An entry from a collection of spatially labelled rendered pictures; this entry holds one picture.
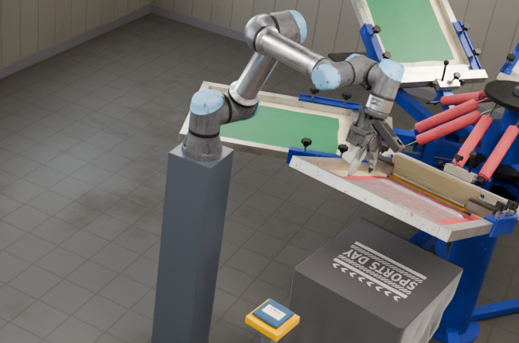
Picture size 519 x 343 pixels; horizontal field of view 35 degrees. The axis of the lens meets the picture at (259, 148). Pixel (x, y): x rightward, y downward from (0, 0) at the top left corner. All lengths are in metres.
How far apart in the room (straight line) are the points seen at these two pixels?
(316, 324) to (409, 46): 1.88
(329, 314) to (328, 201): 2.31
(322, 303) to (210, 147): 0.68
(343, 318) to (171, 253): 0.75
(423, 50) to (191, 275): 1.88
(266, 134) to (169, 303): 0.92
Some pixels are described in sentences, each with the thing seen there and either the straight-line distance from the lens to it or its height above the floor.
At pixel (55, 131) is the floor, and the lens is 5.64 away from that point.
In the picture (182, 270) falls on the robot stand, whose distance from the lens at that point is 3.26.
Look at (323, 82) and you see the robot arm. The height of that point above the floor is 1.76.
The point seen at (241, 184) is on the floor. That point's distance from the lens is 5.21.
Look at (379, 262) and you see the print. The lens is 3.08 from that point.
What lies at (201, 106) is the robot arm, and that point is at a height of 1.41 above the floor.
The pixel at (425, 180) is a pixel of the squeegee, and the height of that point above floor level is 1.19.
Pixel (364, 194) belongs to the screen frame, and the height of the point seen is 1.38.
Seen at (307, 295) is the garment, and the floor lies 0.88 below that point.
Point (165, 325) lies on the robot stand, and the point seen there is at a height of 0.40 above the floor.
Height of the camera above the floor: 2.69
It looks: 28 degrees down
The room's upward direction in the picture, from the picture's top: 9 degrees clockwise
